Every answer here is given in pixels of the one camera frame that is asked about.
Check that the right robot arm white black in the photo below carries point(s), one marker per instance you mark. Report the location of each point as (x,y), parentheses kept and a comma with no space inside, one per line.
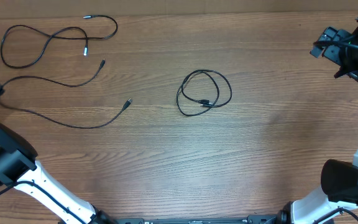
(338,189)

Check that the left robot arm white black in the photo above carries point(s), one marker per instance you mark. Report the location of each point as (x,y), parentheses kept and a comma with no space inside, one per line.
(20,170)

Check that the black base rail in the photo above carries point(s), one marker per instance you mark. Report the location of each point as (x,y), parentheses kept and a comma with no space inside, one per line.
(250,219)

